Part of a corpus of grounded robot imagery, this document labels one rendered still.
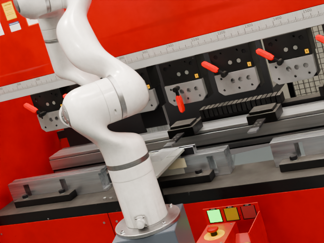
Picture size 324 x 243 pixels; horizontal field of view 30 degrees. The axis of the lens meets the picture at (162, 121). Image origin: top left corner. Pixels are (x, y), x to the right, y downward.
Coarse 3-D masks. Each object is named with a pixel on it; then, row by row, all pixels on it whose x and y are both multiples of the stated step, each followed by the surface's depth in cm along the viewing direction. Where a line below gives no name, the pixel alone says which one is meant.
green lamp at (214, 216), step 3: (213, 210) 208; (216, 210) 207; (210, 213) 209; (213, 213) 208; (216, 213) 208; (219, 213) 207; (210, 216) 209; (213, 216) 209; (216, 216) 208; (219, 216) 208; (210, 219) 209; (213, 219) 209; (216, 219) 209; (219, 219) 208; (210, 222) 210
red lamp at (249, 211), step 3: (243, 207) 203; (246, 207) 203; (249, 207) 202; (252, 207) 202; (243, 210) 204; (246, 210) 203; (249, 210) 203; (252, 210) 202; (243, 213) 204; (246, 213) 204; (249, 213) 203; (252, 213) 203; (255, 213) 202; (243, 216) 204; (246, 216) 204; (249, 216) 204; (252, 216) 203; (255, 216) 203
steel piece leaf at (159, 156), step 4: (160, 152) 234; (164, 152) 232; (168, 152) 230; (172, 152) 229; (152, 156) 225; (156, 156) 224; (160, 156) 229; (164, 156) 227; (152, 160) 225; (156, 160) 224; (160, 160) 223
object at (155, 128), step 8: (144, 112) 233; (152, 112) 232; (160, 112) 230; (144, 120) 234; (152, 120) 233; (160, 120) 231; (168, 120) 232; (152, 128) 235; (160, 128) 234; (168, 128) 232
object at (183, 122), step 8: (184, 120) 259; (192, 120) 254; (200, 120) 257; (176, 128) 253; (184, 128) 251; (192, 128) 249; (200, 128) 256; (176, 136) 248; (184, 136) 252; (168, 144) 241
